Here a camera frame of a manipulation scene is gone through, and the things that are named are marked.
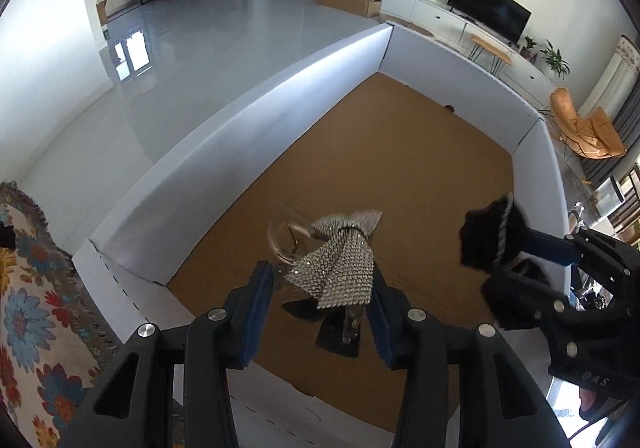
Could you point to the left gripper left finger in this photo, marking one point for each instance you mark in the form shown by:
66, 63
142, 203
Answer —
222, 339

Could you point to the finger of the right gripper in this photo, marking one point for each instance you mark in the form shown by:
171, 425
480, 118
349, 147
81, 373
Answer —
560, 251

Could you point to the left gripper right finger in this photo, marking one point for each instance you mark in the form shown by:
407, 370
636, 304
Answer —
410, 340

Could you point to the silver sequin bow hair clip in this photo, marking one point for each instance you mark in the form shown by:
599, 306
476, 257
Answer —
339, 272

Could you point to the white cardboard sorting box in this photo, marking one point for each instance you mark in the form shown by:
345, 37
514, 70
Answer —
148, 235

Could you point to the orange lounge chair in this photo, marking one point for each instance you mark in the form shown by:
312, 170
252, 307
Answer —
593, 137

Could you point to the floral patterned rug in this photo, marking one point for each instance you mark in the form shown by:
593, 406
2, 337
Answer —
54, 342

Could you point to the white tv sideboard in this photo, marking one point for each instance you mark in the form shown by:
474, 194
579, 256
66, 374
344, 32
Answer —
454, 31

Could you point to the potted plant pair on sideboard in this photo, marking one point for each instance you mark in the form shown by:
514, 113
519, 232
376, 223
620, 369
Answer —
547, 58

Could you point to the small wooden bench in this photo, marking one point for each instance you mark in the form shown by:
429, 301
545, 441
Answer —
499, 58

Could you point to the black flat screen television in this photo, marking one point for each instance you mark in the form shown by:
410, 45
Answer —
507, 18

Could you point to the brown cardboard box on floor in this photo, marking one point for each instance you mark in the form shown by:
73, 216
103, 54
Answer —
364, 8

